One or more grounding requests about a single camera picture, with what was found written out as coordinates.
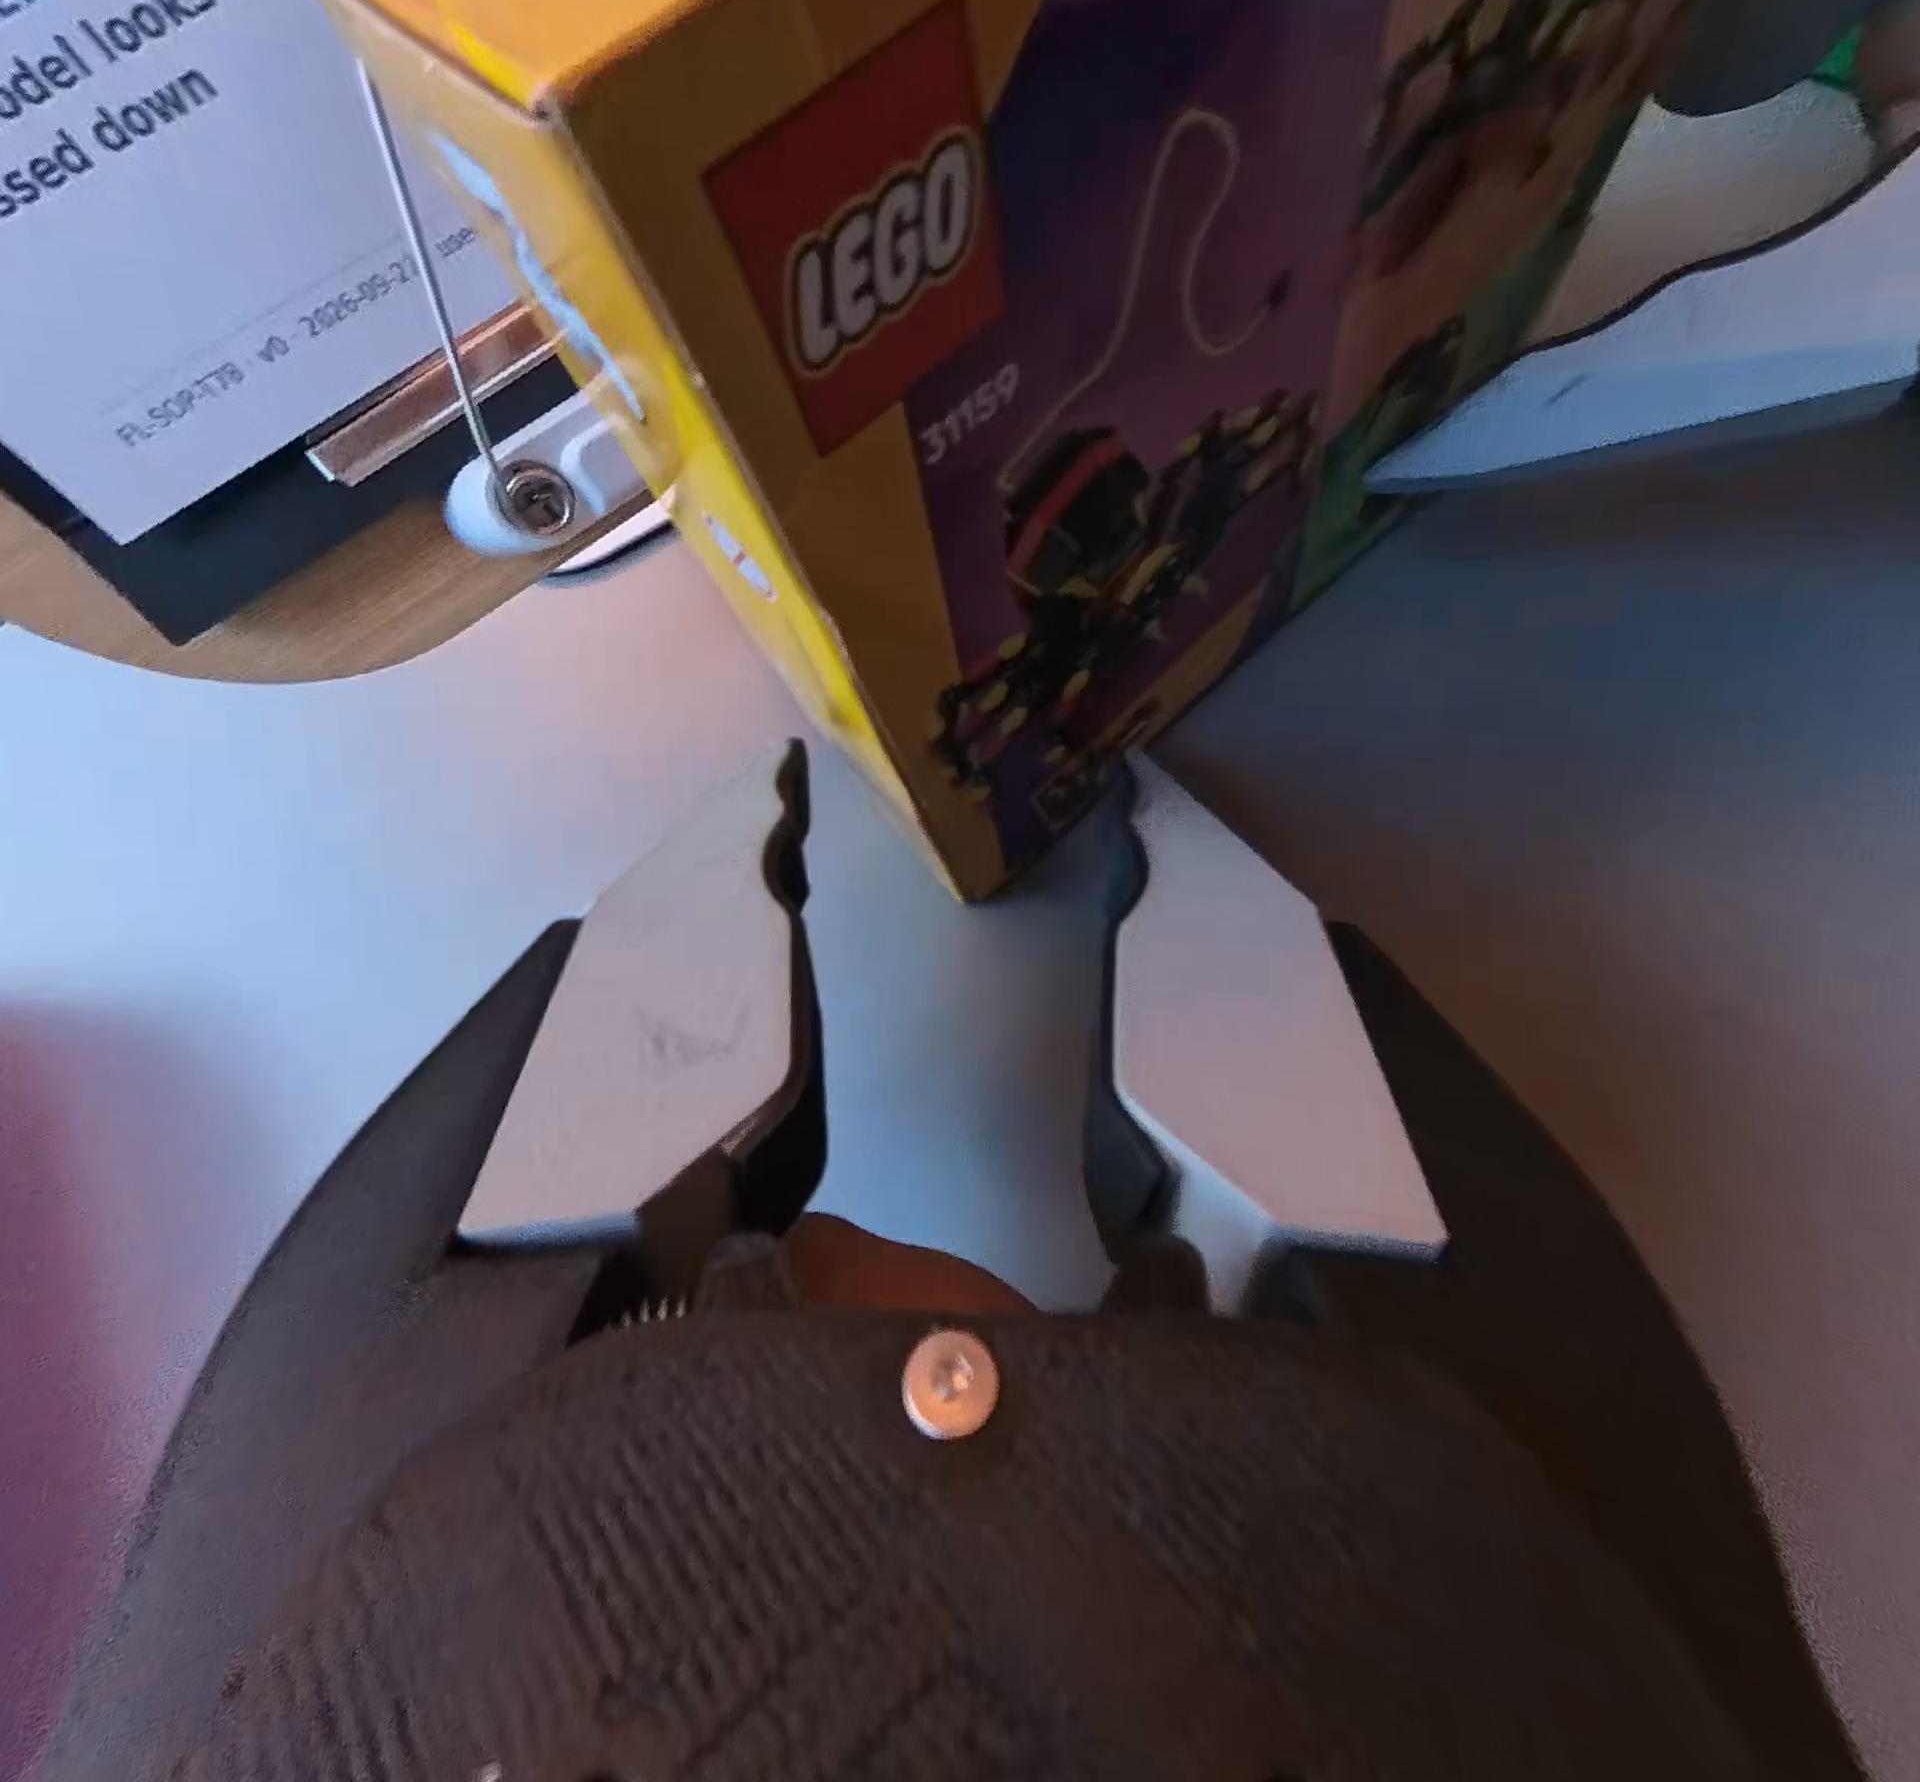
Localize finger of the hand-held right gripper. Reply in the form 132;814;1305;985
1364;184;1920;492

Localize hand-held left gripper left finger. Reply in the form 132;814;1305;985
455;737;828;1243

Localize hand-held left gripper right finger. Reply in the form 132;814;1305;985
1083;758;1451;1311

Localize yellow lego set box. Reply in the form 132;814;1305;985
273;0;1711;908

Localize white instruction sheet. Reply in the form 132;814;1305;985
0;0;528;545

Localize white screw bracket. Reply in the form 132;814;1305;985
443;416;668;557

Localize thin metal wire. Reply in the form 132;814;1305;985
356;63;509;497

